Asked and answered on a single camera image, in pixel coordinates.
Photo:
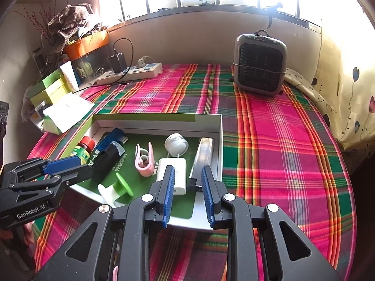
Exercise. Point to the black power adapter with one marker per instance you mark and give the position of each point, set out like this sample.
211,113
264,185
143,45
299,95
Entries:
118,63

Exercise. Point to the plaid blanket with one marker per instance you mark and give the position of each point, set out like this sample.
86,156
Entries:
278,152

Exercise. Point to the blue usb adapter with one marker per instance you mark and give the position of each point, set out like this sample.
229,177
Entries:
110,140

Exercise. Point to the black window hook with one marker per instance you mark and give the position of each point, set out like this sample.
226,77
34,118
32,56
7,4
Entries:
271,11

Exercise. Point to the white upright carton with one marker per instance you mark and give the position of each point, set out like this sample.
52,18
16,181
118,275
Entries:
70,76

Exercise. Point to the pink plastic clip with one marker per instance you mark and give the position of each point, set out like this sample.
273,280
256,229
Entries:
145,169

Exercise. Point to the orange plastic container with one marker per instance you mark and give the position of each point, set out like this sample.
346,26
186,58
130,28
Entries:
88,45

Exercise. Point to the black small case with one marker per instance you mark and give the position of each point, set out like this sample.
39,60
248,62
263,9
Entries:
107,164

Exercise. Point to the white round device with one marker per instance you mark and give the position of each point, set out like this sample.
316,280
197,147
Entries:
175,143

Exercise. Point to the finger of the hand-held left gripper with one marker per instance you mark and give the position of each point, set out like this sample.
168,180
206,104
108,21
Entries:
61,164
29,202

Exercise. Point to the brown checked cloth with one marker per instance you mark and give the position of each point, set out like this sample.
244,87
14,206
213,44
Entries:
70,20

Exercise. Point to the white power strip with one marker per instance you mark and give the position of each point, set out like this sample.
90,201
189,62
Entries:
140,71

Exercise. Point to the green and white spool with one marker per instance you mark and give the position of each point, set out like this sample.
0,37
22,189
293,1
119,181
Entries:
123,186

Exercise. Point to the clear plastic container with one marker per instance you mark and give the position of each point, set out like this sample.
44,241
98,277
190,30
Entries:
90,63

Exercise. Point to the grey portable heater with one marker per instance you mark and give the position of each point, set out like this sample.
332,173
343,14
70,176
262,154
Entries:
259,64

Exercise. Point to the green cardboard box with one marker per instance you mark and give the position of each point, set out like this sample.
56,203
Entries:
158,123

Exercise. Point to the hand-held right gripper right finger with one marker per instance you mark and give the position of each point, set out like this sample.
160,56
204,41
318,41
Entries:
208,199

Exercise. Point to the cream heart print curtain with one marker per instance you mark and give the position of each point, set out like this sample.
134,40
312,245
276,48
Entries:
345,79

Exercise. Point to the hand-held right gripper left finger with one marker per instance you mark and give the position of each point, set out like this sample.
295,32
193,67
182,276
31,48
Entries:
168,199

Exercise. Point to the white charger plug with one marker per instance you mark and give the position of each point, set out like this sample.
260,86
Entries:
178,175

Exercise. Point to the green cardboard boxes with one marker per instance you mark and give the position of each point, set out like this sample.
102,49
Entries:
47,90

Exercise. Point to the red capped medicine bottle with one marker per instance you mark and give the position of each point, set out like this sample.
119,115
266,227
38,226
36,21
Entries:
83,152

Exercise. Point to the white wall plug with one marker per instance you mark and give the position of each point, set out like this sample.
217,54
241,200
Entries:
142,62

